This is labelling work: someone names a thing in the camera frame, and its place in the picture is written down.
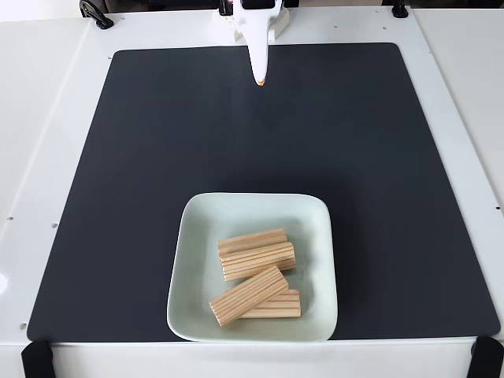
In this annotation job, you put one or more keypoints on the black base clamp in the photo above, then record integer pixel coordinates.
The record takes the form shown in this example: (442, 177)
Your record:
(225, 7)

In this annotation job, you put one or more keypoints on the black rubber mat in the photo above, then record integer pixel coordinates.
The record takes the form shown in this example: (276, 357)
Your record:
(118, 197)

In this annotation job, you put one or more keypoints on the pale green square plate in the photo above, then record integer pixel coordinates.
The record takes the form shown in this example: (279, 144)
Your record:
(197, 283)

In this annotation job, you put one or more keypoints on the black table clamp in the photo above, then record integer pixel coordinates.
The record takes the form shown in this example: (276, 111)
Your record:
(96, 15)
(399, 10)

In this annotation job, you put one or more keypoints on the grooved wooden block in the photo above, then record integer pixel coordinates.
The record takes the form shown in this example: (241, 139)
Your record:
(256, 262)
(244, 241)
(283, 307)
(248, 295)

